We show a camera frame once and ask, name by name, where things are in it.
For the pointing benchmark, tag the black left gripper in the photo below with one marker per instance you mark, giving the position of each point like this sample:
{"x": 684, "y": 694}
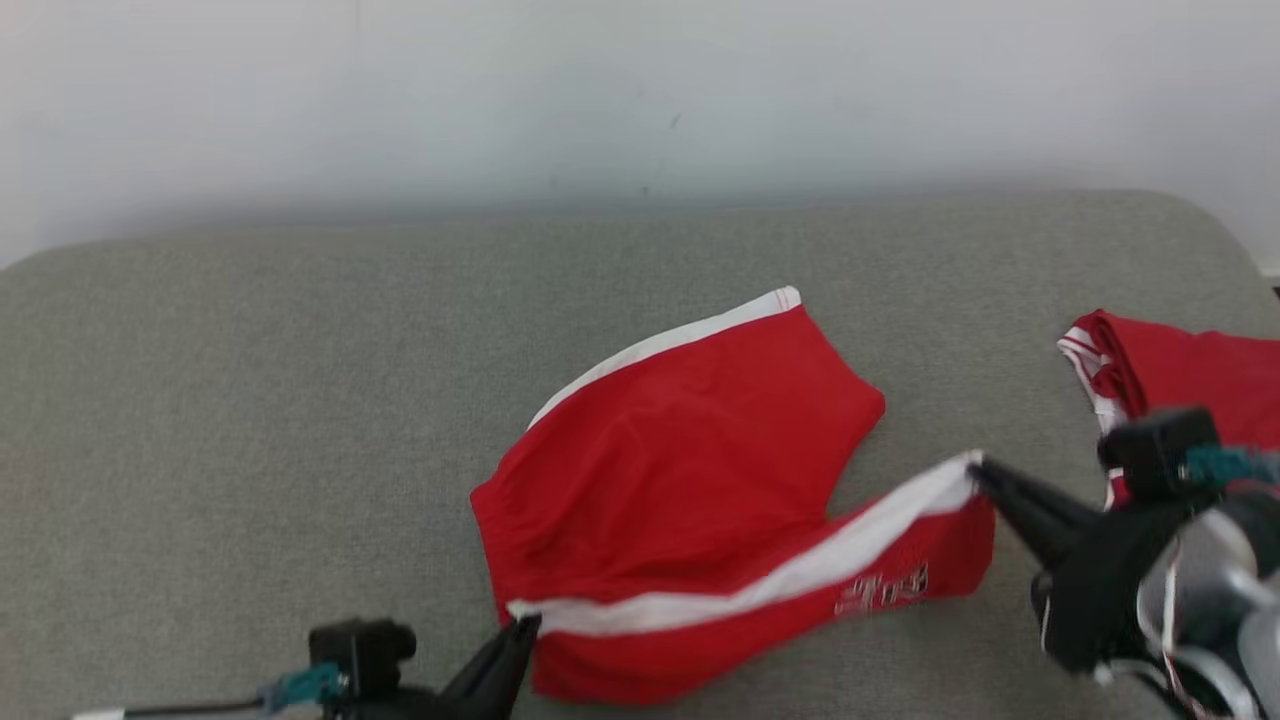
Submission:
{"x": 400, "y": 706}

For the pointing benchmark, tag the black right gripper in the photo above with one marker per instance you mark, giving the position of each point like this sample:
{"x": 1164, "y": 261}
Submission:
{"x": 1100, "y": 580}

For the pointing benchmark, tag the red white basketball jersey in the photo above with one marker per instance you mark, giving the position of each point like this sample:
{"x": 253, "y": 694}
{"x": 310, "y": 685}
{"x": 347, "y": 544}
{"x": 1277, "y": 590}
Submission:
{"x": 1200, "y": 370}

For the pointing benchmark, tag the red shorts with white stripe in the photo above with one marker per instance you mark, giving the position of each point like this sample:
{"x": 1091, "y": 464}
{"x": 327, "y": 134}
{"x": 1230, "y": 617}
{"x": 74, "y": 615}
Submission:
{"x": 680, "y": 470}

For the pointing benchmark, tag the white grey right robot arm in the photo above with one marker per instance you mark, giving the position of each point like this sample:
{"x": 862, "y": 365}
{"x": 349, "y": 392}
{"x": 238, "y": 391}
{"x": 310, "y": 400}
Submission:
{"x": 1230, "y": 620}

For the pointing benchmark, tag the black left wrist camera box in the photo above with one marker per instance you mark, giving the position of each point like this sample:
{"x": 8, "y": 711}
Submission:
{"x": 360, "y": 650}

